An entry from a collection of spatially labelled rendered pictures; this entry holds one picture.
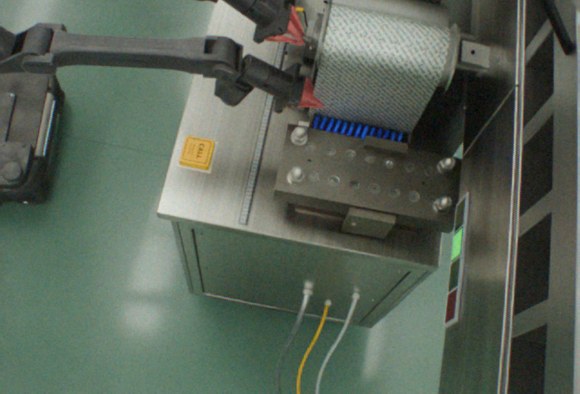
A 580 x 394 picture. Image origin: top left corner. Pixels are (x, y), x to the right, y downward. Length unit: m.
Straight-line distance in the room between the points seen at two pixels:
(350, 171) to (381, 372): 1.11
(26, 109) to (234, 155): 1.10
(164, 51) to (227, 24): 0.45
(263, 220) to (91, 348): 1.07
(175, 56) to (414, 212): 0.60
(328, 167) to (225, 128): 0.30
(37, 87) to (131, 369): 1.06
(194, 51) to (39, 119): 1.21
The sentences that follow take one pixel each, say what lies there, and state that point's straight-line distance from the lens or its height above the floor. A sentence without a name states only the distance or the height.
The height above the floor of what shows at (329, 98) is 1.11.
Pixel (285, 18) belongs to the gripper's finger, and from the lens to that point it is 1.31.
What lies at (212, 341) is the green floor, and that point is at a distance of 2.39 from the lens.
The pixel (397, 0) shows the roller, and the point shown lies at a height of 1.23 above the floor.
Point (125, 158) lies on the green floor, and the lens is 2.61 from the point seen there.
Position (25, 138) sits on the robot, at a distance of 2.46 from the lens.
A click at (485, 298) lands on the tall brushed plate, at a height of 1.35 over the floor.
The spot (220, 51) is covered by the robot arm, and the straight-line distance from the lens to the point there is 1.36.
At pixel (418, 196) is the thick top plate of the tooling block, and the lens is 1.48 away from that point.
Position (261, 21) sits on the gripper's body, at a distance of 1.30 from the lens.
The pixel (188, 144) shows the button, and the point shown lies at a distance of 1.59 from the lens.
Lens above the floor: 2.36
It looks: 67 degrees down
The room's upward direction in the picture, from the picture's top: 11 degrees clockwise
